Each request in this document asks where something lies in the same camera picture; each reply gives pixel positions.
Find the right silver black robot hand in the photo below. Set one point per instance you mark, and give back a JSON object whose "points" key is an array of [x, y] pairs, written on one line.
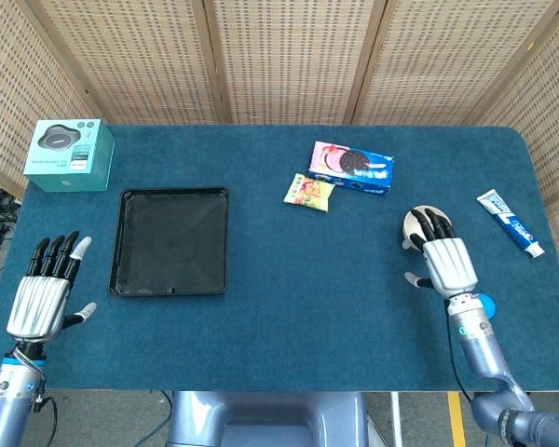
{"points": [[447, 265]]}

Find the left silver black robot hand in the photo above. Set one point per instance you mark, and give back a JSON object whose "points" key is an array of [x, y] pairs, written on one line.
{"points": [[39, 302]]}

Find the beige ribbed bowl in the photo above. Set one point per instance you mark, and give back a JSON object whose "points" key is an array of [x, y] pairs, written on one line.
{"points": [[409, 226]]}

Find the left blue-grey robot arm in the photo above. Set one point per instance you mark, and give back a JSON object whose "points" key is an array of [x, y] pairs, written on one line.
{"points": [[9, 410]]}

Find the black square plastic tray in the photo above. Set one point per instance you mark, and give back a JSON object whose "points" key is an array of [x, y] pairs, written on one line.
{"points": [[167, 242]]}

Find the blue white toothpaste tube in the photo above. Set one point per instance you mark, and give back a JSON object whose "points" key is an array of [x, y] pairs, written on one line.
{"points": [[508, 221]]}

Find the blue Oreo cookie box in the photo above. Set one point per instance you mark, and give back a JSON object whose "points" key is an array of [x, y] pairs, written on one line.
{"points": [[354, 167]]}

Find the teal product box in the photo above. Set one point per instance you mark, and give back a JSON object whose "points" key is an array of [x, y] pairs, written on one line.
{"points": [[65, 153]]}

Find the yellow green snack packet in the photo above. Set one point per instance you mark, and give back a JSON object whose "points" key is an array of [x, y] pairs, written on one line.
{"points": [[307, 193]]}

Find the blue table cloth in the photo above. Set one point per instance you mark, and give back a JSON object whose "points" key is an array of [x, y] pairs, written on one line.
{"points": [[284, 302]]}

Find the woven bamboo screen panel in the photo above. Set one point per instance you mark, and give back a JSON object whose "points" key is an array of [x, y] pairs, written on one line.
{"points": [[9, 70], [447, 56], [293, 56], [549, 116], [130, 56]]}

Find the blue-grey robot torso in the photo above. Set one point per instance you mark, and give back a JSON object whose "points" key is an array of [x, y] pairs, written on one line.
{"points": [[261, 410]]}

